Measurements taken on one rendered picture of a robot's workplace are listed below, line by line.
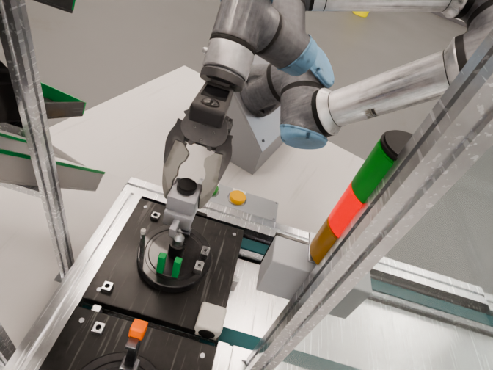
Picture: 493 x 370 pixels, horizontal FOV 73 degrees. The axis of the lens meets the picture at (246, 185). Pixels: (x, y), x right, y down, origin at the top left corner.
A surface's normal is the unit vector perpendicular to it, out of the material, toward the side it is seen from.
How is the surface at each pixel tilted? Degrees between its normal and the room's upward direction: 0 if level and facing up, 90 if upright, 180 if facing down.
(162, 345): 0
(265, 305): 0
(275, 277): 90
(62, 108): 90
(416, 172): 90
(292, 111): 63
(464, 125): 90
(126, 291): 0
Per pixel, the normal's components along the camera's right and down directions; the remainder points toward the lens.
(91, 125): 0.25, -0.69
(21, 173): 0.91, 0.41
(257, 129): 0.76, -0.14
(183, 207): -0.18, 0.66
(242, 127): -0.48, 0.52
